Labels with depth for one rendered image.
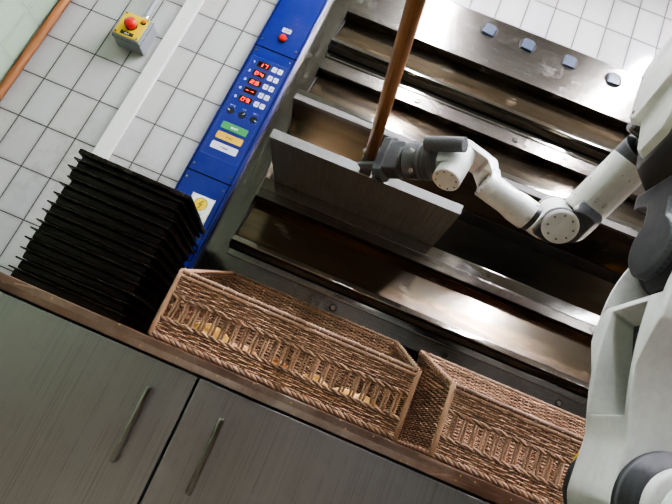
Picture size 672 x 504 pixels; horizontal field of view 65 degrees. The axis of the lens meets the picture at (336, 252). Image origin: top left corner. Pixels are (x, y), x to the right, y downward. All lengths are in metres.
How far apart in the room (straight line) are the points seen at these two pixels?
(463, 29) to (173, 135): 1.10
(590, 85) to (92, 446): 1.90
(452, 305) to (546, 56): 1.00
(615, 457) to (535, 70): 1.58
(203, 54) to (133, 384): 1.24
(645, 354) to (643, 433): 0.10
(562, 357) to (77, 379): 1.33
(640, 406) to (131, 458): 0.81
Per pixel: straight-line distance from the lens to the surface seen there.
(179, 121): 1.84
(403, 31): 0.94
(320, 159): 1.44
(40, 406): 1.12
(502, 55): 2.11
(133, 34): 1.97
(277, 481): 1.03
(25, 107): 2.02
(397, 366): 1.12
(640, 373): 0.77
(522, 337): 1.73
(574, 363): 1.78
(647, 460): 0.75
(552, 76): 2.13
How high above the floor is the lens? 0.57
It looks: 17 degrees up
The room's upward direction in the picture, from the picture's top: 23 degrees clockwise
